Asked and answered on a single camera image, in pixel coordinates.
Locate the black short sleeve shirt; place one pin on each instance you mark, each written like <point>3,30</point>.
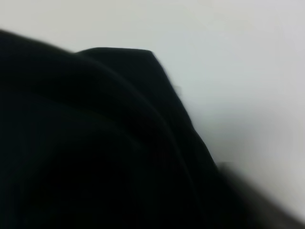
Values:
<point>99,139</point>

